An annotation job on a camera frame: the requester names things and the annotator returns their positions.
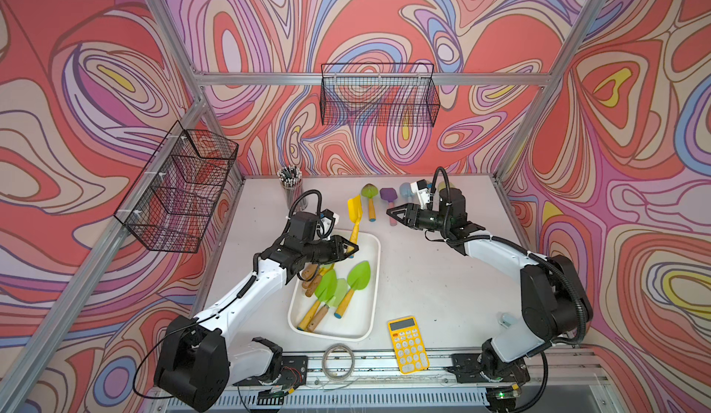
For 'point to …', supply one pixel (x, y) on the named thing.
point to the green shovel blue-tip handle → (358, 280)
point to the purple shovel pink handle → (390, 193)
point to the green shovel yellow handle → (370, 191)
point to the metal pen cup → (291, 179)
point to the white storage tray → (360, 320)
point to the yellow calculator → (408, 344)
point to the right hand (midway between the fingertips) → (391, 220)
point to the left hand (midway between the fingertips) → (359, 251)
